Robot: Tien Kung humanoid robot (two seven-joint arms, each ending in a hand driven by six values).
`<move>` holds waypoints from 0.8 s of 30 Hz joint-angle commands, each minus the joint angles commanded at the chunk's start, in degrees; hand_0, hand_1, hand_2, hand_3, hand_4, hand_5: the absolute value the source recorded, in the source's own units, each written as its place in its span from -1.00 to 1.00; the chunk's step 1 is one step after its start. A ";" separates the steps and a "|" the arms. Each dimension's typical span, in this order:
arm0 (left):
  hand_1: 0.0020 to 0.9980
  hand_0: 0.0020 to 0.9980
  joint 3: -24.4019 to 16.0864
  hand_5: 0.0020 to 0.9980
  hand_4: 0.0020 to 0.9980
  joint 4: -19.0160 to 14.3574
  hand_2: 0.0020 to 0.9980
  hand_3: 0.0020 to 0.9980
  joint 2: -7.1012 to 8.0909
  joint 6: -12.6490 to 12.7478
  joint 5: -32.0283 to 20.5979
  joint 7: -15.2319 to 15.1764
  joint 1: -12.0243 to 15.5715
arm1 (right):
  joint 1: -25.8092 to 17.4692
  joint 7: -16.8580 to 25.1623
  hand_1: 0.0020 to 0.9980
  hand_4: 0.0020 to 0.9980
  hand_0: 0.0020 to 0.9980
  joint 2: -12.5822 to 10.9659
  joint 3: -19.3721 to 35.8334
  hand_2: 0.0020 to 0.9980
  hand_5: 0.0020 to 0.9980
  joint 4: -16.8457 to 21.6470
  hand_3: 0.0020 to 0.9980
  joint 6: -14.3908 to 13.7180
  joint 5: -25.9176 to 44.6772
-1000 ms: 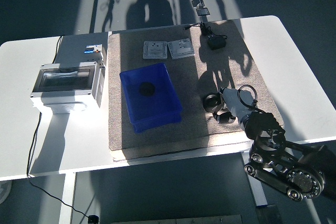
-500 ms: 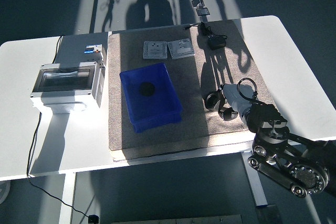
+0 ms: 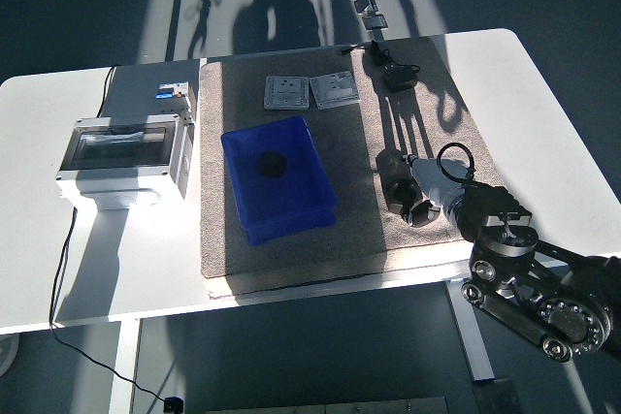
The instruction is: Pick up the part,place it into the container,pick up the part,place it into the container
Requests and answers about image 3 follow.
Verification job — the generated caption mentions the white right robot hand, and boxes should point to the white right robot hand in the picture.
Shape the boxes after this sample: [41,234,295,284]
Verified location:
[401,154,475,228]

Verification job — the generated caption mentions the blue plastic box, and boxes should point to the blue plastic box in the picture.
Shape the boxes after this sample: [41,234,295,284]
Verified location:
[220,115,340,246]

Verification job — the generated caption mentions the white distribution box clear lid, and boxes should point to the white distribution box clear lid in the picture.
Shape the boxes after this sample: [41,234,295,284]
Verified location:
[53,112,198,211]

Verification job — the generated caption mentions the grey-brown mat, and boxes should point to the grey-brown mat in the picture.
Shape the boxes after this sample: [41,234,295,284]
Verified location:
[198,35,508,297]

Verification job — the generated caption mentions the grey socket plate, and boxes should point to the grey socket plate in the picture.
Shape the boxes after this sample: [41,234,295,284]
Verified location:
[310,71,363,111]
[263,75,311,111]

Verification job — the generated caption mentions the white table leg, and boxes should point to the white table leg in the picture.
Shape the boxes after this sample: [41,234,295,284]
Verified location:
[109,319,142,414]
[444,280,499,382]

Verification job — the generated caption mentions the black floor clamp device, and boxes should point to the black floor clamp device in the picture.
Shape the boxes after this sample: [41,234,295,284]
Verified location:
[355,0,389,31]

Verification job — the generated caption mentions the grey table foot block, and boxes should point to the grey table foot block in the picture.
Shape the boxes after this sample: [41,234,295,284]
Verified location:
[473,377,518,414]

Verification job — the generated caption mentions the white blue circuit breaker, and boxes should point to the white blue circuit breaker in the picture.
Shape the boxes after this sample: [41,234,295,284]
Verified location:
[153,81,195,122]

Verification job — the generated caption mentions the thin black power cable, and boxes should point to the thin black power cable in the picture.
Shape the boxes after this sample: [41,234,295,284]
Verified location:
[48,64,169,405]

